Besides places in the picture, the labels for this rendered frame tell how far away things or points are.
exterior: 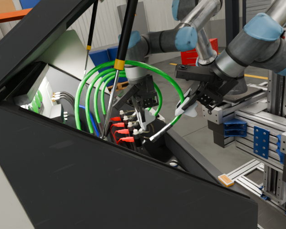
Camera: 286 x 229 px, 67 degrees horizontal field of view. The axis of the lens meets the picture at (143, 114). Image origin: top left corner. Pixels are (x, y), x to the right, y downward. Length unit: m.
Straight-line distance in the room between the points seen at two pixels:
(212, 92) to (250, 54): 0.14
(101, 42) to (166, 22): 2.53
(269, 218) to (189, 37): 1.36
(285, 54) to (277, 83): 0.69
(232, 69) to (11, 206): 0.58
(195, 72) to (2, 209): 0.54
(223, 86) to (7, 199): 0.58
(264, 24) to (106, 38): 7.03
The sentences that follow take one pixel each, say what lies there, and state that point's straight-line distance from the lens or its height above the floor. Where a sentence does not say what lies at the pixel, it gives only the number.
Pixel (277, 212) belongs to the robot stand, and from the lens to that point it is 1.82.
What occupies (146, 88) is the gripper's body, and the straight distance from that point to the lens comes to 0.79.
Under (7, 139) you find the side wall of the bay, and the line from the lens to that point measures 0.44.
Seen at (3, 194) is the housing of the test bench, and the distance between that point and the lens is 0.50.
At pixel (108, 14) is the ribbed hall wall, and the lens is 7.56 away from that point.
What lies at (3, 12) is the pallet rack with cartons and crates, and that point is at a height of 2.21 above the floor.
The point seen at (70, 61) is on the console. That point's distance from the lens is 1.10.
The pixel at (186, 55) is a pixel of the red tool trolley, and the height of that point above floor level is 0.61.
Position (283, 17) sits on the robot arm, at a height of 1.46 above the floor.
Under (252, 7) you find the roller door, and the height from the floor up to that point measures 1.22.
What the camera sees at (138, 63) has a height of 1.41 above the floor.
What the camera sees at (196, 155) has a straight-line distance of 1.00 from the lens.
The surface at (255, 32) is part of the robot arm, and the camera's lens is 0.59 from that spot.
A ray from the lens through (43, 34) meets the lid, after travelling 0.37.
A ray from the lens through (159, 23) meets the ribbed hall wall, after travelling 8.30.
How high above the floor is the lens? 1.53
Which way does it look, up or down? 23 degrees down
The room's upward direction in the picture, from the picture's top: 12 degrees counter-clockwise
